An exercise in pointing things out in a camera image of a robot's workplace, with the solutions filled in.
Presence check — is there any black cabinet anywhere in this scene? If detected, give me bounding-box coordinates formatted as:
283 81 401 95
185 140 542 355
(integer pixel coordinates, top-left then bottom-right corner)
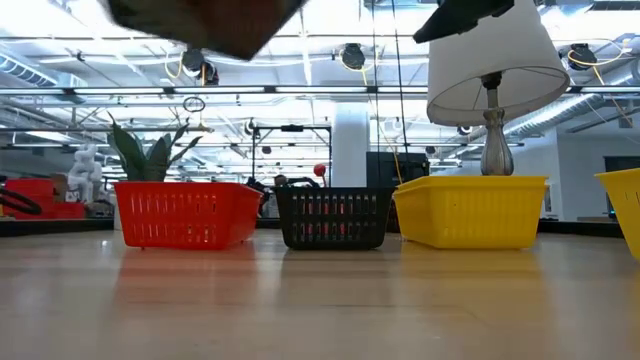
366 151 431 190

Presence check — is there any black slotted plastic basket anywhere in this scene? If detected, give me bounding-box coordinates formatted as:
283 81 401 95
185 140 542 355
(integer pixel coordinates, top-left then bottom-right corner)
106 0 309 62
273 186 396 251

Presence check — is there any red tool cabinet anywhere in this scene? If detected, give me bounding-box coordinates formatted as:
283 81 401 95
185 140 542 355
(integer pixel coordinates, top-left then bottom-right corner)
3 178 87 221

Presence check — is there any white building column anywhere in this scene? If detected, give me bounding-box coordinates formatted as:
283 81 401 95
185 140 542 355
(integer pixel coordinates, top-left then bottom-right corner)
332 104 371 189

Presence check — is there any black hose loop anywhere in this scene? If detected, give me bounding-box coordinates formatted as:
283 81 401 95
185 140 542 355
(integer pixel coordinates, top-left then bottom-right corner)
0 175 44 217

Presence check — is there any thin black hanging cable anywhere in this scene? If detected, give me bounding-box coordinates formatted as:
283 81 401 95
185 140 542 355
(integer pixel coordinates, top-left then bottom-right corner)
371 0 381 154

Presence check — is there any black hanging power cable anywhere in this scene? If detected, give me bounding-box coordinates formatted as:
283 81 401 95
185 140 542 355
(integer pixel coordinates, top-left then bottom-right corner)
391 0 410 154

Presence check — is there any white shade table lamp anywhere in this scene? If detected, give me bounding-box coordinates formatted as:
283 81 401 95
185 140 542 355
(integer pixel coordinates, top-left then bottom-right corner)
426 0 571 177

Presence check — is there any potted snake plant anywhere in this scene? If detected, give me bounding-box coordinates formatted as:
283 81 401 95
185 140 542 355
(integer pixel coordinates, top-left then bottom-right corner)
106 112 204 183

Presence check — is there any red slotted plastic basket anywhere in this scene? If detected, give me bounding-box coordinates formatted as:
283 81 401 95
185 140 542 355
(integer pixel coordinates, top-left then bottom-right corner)
113 181 265 250

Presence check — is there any black aluminium table frame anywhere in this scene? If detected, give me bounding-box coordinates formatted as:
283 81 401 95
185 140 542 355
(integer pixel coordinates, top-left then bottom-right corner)
0 218 624 238

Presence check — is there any yellow slotted plastic basket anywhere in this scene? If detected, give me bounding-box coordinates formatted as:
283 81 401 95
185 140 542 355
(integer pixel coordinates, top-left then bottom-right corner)
594 168 640 261
393 175 550 188
393 183 547 250

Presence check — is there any white sculpture figure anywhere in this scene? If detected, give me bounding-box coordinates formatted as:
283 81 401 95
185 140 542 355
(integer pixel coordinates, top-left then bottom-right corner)
67 144 104 204

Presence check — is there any black ceiling cable reel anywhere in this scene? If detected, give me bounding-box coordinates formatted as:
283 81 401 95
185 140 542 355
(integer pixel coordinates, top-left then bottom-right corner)
341 42 367 71
181 47 220 86
567 42 600 71

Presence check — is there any brown cardboard box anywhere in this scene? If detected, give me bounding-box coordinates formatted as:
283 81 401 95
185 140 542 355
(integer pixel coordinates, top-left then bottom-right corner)
49 172 70 202

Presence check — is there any yellow hanging cable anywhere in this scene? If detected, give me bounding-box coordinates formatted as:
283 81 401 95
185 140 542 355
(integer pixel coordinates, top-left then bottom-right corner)
392 148 405 190

